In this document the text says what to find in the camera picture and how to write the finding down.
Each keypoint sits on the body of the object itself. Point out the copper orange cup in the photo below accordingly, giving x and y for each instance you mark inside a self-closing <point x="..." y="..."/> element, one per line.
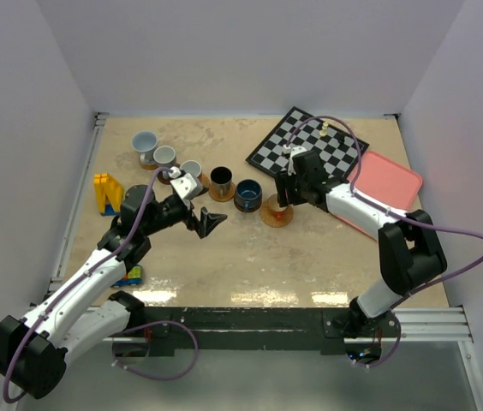
<point x="280" y="213"/>

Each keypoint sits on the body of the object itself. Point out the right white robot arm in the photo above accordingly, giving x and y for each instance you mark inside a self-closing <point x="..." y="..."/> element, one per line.
<point x="410" y="253"/>

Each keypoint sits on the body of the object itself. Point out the yellow toy block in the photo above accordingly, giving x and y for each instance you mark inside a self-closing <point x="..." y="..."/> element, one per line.
<point x="109" y="194"/>

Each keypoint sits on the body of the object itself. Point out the aluminium front rail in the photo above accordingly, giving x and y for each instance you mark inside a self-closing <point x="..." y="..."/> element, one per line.
<point x="434" y="325"/>

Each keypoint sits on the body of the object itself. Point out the white floral mug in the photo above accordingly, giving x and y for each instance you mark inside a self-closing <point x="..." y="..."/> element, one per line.
<point x="193" y="168"/>

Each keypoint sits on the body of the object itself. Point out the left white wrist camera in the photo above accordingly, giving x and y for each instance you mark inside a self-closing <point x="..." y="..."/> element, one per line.
<point x="186" y="184"/>

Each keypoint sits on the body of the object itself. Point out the dark blue cup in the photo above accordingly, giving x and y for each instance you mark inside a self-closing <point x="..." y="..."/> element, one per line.
<point x="248" y="189"/>

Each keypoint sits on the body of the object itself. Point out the light wooden coaster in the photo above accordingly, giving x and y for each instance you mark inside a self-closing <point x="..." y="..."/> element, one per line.
<point x="147" y="165"/>
<point x="216" y="196"/>

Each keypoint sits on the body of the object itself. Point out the dark walnut coaster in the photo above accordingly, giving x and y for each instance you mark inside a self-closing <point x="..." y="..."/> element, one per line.
<point x="164" y="176"/>
<point x="247" y="206"/>

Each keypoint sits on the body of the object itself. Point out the orange toy car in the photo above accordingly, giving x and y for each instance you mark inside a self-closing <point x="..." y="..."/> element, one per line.
<point x="133" y="278"/>

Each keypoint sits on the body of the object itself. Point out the aluminium left rail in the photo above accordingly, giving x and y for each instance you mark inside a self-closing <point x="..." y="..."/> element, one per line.
<point x="67" y="242"/>

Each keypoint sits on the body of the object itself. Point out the large woven rattan coaster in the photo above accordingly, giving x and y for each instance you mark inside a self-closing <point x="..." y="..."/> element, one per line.
<point x="266" y="217"/>

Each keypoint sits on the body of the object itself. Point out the grey white mug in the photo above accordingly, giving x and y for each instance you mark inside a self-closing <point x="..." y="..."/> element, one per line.
<point x="164" y="157"/>

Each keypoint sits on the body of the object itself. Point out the black maroon cup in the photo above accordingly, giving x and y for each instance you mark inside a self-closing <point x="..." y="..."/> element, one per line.
<point x="221" y="178"/>

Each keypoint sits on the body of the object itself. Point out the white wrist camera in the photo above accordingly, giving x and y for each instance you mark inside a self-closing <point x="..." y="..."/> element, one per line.
<point x="186" y="184"/>
<point x="290" y="151"/>

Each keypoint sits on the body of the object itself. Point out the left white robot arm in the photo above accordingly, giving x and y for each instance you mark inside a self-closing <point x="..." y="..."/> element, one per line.
<point x="37" y="349"/>

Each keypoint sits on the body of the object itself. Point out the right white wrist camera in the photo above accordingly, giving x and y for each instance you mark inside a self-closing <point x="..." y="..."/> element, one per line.
<point x="290" y="151"/>

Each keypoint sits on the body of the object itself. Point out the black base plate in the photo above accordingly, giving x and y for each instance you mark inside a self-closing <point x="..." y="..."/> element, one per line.
<point x="327" y="331"/>

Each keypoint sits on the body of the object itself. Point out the pink plastic tray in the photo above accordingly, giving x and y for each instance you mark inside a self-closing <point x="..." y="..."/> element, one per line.
<point x="388" y="181"/>

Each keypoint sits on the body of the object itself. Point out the small woven rattan coaster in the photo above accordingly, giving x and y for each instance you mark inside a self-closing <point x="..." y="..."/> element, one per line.
<point x="205" y="184"/>

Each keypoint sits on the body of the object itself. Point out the aluminium rail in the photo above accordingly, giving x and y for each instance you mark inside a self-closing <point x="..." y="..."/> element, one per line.
<point x="434" y="325"/>
<point x="67" y="242"/>

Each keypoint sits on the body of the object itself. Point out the black white chessboard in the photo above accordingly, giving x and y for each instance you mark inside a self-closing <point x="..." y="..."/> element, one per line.
<point x="339" y="160"/>

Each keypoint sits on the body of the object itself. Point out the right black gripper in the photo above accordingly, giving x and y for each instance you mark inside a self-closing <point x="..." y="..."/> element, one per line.
<point x="284" y="183"/>

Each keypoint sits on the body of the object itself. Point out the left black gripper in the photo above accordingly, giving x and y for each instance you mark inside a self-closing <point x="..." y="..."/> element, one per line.
<point x="206" y="222"/>

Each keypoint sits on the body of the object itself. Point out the white chess piece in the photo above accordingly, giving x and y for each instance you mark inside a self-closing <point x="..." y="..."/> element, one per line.
<point x="324" y="129"/>

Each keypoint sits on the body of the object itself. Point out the light blue cup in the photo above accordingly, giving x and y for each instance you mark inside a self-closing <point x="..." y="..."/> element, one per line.
<point x="144" y="143"/>

